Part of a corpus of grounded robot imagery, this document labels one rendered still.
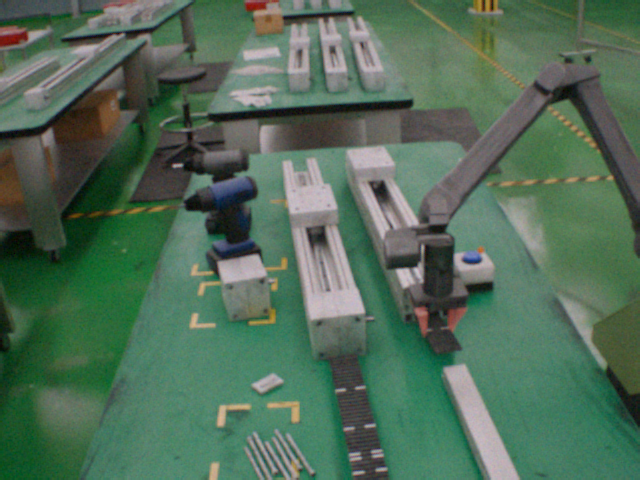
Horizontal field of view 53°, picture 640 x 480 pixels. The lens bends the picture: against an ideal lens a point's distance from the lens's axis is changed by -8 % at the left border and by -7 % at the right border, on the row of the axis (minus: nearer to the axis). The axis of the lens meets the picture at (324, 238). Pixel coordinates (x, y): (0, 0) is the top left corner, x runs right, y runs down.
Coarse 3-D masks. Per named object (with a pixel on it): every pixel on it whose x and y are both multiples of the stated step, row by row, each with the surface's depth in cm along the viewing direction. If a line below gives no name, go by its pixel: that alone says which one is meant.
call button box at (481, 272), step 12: (456, 264) 146; (468, 264) 145; (480, 264) 145; (492, 264) 145; (456, 276) 146; (468, 276) 144; (480, 276) 144; (492, 276) 145; (468, 288) 145; (480, 288) 146; (492, 288) 146
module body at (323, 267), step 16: (288, 176) 192; (304, 176) 199; (320, 176) 191; (304, 240) 155; (320, 240) 161; (336, 240) 154; (304, 256) 148; (320, 256) 154; (336, 256) 147; (304, 272) 142; (320, 272) 147; (336, 272) 144; (304, 288) 136; (320, 288) 144; (336, 288) 143; (352, 288) 135; (304, 304) 146
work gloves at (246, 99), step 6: (240, 90) 323; (246, 90) 322; (252, 90) 320; (258, 90) 319; (264, 90) 315; (270, 90) 317; (276, 90) 320; (228, 96) 317; (240, 96) 311; (246, 96) 311; (252, 96) 311; (264, 96) 302; (246, 102) 301; (252, 102) 298; (258, 102) 300; (270, 102) 299
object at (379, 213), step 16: (352, 176) 194; (352, 192) 197; (368, 192) 178; (384, 192) 187; (400, 192) 177; (368, 208) 170; (384, 208) 175; (400, 208) 168; (368, 224) 173; (384, 224) 160; (400, 224) 168; (416, 224) 159; (384, 256) 154; (384, 272) 155; (400, 272) 139; (416, 272) 144; (400, 288) 138; (400, 304) 139
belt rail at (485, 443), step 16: (448, 368) 118; (464, 368) 118; (448, 384) 116; (464, 384) 114; (464, 400) 110; (480, 400) 110; (464, 416) 106; (480, 416) 106; (480, 432) 103; (496, 432) 102; (480, 448) 99; (496, 448) 99; (480, 464) 99; (496, 464) 96; (512, 464) 96
